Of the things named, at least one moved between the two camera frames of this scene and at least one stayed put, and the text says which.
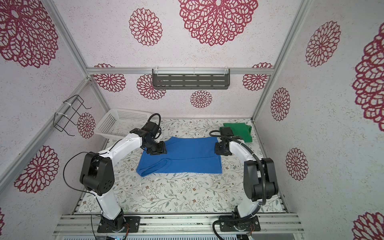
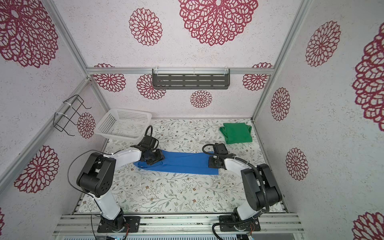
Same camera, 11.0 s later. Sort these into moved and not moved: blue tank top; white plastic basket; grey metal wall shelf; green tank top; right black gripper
Moved: blue tank top; right black gripper
Not moved: grey metal wall shelf; green tank top; white plastic basket
